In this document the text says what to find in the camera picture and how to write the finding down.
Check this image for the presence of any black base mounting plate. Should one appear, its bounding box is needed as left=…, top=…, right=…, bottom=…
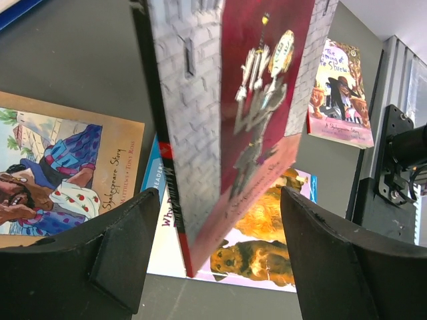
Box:
left=352, top=49, right=419, bottom=245

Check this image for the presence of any red grey castle book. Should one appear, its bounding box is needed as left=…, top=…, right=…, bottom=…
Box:
left=131, top=0, right=337, bottom=277

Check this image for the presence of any orange Othello book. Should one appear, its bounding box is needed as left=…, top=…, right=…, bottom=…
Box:
left=1, top=92, right=144, bottom=248

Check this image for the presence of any blue file folder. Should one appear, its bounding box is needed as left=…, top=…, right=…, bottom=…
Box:
left=0, top=0, right=42, bottom=31

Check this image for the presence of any Why Do Dogs Bark book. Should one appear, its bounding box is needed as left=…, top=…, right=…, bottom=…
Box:
left=141, top=141, right=318, bottom=292

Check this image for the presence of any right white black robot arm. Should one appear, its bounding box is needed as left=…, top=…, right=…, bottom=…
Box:
left=375, top=105, right=426, bottom=207

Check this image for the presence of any pink Taming of Shrew book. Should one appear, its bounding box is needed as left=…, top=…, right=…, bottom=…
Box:
left=306, top=39, right=374, bottom=149

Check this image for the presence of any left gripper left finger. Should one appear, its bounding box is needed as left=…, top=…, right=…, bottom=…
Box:
left=1, top=188, right=160, bottom=319

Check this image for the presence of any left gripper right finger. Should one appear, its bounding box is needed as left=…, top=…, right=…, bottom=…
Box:
left=280, top=187, right=426, bottom=319

